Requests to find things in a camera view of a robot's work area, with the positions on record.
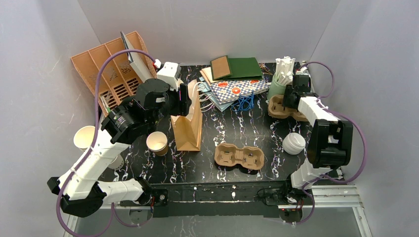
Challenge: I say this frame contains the brown paper coffee cup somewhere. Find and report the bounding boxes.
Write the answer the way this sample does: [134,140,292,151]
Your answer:
[146,131,168,156]

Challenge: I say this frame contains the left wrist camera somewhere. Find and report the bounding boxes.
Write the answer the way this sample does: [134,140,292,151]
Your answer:
[157,62,180,91]

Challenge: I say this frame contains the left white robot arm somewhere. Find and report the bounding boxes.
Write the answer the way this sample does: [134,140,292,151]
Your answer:
[47,79,191,217]

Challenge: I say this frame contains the green cup with straws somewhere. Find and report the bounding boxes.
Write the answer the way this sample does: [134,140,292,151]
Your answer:
[267,56,295,101]

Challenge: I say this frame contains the white board in organizer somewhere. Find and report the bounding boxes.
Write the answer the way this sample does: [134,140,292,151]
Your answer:
[120,31,156,82]

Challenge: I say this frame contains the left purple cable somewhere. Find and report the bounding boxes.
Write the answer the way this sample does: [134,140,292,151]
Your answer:
[56,49,161,237]

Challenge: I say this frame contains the stack of white cup lids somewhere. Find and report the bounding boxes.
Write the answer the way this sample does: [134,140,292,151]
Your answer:
[282,132,306,155]

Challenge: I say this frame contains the blue cord bag handle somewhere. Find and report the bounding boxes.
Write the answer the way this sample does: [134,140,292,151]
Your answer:
[231,92,254,112]

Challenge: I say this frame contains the kraft paper takeout bag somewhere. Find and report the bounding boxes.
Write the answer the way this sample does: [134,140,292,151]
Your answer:
[170,80,203,151]

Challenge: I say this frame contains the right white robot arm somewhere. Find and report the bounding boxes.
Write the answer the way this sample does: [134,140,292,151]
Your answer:
[283,74,353,190]

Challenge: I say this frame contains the single pulp cup carrier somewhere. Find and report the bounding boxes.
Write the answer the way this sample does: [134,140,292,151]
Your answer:
[214,143,264,170]

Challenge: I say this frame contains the green pen in organizer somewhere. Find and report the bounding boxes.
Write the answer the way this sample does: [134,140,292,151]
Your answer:
[100,96,111,113]

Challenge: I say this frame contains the stack of white paper cups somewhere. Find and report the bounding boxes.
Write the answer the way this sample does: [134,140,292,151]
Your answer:
[73,125,124,170]

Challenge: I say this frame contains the orange plastic desk organizer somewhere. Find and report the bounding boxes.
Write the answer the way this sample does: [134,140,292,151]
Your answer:
[71,37,157,115]

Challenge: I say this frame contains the green paper bag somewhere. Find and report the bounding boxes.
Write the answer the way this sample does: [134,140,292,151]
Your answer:
[210,55,263,80]

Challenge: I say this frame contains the blue checkered paper bag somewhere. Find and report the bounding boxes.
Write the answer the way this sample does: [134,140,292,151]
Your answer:
[210,80,270,104]

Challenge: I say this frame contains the stack of pulp cup carriers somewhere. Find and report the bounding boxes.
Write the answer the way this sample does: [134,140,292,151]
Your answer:
[268,95,308,121]

